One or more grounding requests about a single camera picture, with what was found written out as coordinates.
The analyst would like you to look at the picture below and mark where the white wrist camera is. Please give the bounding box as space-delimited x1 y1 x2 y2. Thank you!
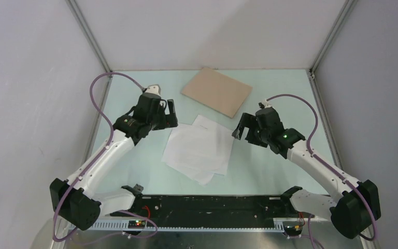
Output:
145 84 161 96
258 100 272 109

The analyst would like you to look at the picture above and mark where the aluminium frame post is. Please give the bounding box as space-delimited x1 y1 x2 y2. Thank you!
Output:
65 0 112 72
309 0 358 78

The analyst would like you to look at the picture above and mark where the left small circuit board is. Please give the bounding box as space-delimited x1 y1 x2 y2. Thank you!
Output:
127 220 146 229

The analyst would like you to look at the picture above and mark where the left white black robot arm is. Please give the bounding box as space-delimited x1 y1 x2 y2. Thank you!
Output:
49 92 178 230

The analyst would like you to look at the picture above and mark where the tan cardboard folder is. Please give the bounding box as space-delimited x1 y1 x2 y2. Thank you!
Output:
181 67 252 118

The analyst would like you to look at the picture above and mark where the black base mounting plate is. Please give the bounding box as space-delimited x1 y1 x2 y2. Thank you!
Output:
129 195 309 228

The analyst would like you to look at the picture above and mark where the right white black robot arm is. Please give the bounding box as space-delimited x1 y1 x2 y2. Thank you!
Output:
232 107 381 239

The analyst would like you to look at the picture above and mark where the right aluminium frame post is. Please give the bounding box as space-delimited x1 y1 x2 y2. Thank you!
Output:
309 0 358 78

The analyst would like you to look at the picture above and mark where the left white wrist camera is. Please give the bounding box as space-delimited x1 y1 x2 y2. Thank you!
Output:
145 84 161 96

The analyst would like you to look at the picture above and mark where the small circuit board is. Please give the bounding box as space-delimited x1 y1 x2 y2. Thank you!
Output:
283 225 302 238
127 220 146 229

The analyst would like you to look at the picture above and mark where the left aluminium frame post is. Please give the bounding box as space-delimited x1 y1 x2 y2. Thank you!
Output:
65 0 112 72

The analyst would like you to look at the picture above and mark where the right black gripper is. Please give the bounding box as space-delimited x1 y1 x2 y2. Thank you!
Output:
232 113 270 148

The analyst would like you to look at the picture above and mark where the purple cable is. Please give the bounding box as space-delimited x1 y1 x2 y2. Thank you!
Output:
261 93 377 249
52 72 159 243

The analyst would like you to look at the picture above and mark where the white slotted cable duct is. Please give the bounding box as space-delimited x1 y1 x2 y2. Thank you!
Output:
88 219 284 233

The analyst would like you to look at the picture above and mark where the right small circuit board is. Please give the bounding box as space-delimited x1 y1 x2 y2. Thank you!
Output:
283 225 302 238

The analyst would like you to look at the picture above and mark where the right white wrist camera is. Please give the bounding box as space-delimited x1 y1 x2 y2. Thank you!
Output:
258 100 272 109

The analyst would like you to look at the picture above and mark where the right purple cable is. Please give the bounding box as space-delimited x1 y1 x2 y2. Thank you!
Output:
261 93 377 249

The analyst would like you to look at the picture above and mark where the white paper sheet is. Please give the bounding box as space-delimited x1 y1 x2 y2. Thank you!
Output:
161 123 235 176
166 115 235 186

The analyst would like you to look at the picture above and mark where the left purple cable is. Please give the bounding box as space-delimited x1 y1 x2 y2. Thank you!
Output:
52 72 159 243

